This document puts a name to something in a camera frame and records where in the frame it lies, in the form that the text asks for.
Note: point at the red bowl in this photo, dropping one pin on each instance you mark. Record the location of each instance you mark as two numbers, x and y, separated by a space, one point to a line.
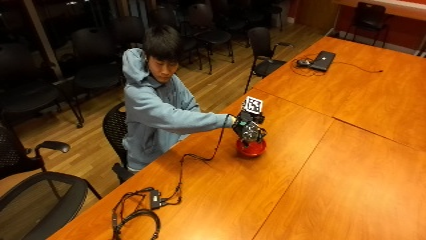
252 150

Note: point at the black plastic armchair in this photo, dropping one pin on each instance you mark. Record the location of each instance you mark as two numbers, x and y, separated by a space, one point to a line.
263 50

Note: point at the black laptop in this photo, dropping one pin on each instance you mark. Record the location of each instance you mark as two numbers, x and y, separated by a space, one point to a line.
324 60

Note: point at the black hub box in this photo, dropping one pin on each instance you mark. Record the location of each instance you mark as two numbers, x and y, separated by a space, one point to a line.
155 199

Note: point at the black armless chair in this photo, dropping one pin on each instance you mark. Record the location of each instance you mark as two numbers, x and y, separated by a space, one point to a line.
369 18

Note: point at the white marker cube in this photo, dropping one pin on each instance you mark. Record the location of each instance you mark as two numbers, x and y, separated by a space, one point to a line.
253 105

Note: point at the black mesh-back chair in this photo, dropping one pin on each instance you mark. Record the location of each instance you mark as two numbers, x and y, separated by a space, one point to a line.
115 128

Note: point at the person in light blue hoodie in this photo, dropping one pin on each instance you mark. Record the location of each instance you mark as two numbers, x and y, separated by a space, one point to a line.
151 110

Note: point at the black mesh armchair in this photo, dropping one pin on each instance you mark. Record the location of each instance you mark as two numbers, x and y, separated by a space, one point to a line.
40 206
15 155

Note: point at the group of black chairs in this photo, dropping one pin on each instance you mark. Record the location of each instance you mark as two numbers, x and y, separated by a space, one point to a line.
94 63

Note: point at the white-topped red counter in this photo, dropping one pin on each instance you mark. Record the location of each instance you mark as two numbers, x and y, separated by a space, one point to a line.
390 13

